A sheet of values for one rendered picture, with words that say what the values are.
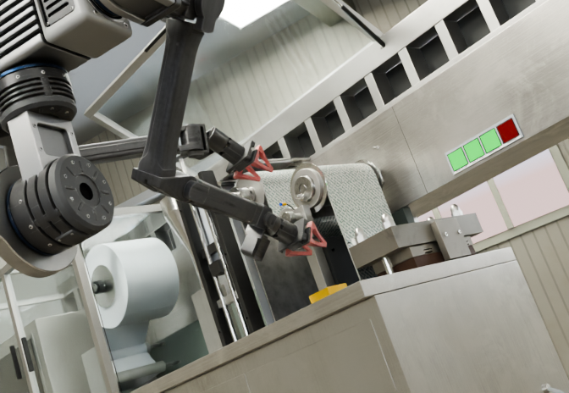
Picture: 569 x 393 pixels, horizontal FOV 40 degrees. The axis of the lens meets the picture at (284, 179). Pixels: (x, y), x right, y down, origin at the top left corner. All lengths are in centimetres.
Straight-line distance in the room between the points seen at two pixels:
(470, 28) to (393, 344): 104
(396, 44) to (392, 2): 262
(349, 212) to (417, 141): 33
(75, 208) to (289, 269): 135
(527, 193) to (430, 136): 229
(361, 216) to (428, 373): 61
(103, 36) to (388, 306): 88
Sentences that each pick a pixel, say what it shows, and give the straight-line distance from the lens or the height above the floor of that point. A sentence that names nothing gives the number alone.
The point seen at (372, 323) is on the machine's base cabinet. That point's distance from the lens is 183.
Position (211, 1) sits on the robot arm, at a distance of 153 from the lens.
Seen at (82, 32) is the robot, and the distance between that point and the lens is 138.
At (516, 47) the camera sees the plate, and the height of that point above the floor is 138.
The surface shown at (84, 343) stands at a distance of 297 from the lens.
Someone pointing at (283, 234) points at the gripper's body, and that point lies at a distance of 205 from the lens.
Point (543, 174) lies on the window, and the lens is 465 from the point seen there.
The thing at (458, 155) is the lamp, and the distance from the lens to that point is 234.
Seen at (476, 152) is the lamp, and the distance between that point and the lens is 231.
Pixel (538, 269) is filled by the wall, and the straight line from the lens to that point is 465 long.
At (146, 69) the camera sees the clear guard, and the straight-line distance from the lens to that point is 287.
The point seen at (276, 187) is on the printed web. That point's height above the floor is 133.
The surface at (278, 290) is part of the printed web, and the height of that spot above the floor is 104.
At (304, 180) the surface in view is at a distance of 227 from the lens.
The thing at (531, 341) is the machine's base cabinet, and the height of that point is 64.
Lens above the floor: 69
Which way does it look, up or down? 15 degrees up
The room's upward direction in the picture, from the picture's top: 20 degrees counter-clockwise
